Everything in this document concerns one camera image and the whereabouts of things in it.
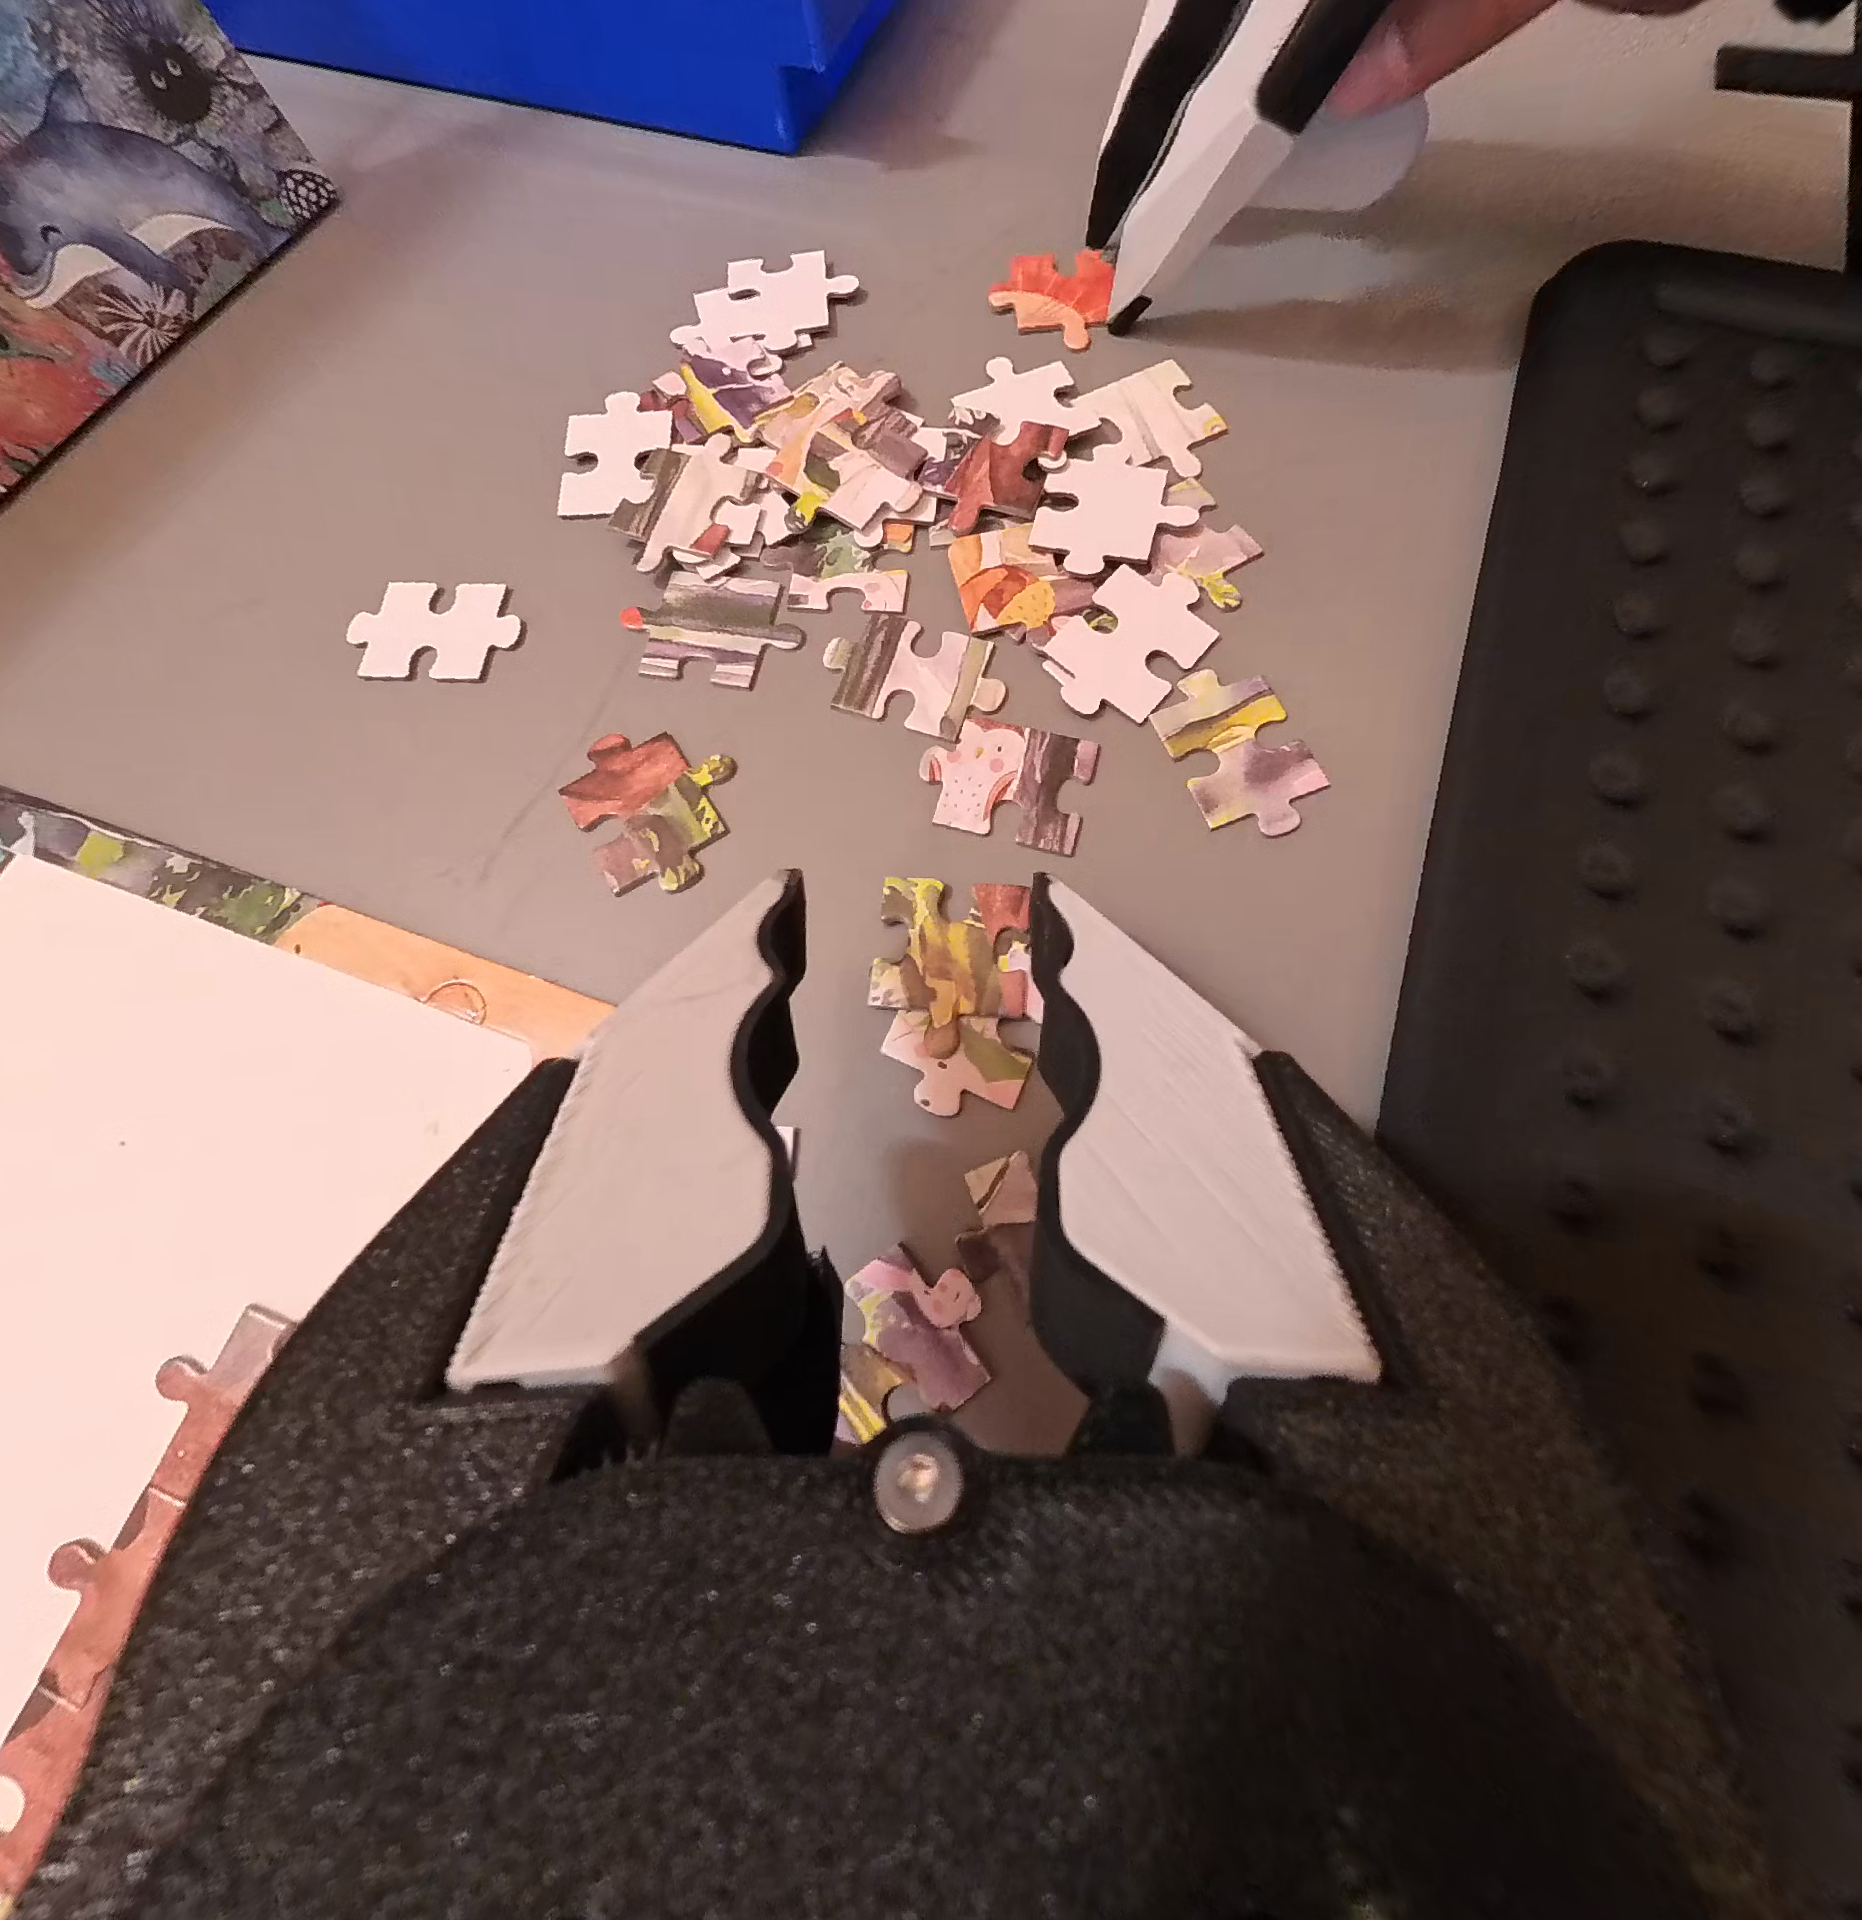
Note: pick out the lion jigsaw puzzle board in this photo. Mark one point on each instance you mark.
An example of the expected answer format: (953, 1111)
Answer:
(195, 1126)

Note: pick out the grey desk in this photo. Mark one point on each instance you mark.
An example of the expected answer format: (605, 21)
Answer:
(195, 675)

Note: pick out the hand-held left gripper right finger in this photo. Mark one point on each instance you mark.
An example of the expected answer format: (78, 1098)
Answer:
(1201, 1186)

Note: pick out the person's right hand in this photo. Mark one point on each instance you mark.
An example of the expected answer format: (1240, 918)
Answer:
(1426, 46)

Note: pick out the illustrated puzzle box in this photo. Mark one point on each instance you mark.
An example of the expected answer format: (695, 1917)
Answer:
(121, 226)

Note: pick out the yellow green dotted puzzle piece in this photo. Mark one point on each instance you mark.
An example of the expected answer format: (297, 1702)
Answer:
(945, 991)

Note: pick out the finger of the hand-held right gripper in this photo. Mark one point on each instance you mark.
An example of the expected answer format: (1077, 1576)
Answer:
(1157, 90)
(1216, 181)

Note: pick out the assembled brown trunk puzzle pieces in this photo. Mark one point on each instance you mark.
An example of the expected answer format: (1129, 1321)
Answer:
(227, 1373)

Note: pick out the blue plastic bin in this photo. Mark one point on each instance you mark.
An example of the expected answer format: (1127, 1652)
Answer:
(570, 60)

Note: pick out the black studded rubber mat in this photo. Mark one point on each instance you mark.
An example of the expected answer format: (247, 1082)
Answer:
(1695, 902)

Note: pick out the pile of puzzle pieces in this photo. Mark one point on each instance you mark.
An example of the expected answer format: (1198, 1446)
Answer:
(1110, 512)

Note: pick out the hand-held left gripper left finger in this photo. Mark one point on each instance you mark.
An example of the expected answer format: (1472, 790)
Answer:
(631, 1171)

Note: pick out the whiskered orange puzzle piece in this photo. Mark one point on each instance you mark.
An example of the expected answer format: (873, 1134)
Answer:
(1044, 293)

